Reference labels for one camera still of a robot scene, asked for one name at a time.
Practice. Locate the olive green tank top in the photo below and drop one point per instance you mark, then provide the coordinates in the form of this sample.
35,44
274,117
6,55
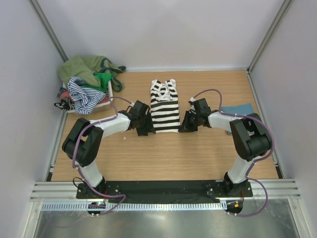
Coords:
91,69

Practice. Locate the bright green tank top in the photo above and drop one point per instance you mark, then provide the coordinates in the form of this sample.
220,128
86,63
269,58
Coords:
103,78

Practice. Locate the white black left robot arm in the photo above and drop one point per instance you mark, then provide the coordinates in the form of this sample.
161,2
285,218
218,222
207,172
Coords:
83,141

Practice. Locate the black white striped tank top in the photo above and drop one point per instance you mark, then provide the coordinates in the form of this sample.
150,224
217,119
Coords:
165,113

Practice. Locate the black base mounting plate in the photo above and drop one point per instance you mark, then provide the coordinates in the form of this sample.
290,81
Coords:
172,191

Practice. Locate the white laundry basket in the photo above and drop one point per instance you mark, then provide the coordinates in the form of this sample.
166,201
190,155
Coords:
106,103

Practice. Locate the aluminium frame rail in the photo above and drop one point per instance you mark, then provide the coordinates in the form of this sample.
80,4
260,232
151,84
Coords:
59,191

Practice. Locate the zebra print tank top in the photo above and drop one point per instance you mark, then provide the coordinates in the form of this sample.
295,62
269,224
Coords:
65,105

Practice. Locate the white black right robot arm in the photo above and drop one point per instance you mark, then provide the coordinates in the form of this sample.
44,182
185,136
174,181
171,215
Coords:
251,137

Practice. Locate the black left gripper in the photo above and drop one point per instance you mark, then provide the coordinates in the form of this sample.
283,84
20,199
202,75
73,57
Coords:
149,127

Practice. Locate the perforated cable duct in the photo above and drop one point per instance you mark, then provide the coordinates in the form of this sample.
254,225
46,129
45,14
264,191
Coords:
99,206

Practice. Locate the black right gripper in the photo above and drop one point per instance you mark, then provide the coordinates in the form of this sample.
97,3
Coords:
185,125

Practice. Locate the blue white striped tank top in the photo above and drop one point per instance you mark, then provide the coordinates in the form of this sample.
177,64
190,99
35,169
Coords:
85,98

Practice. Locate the red tank top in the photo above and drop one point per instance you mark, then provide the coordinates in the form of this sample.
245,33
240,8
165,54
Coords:
63,93

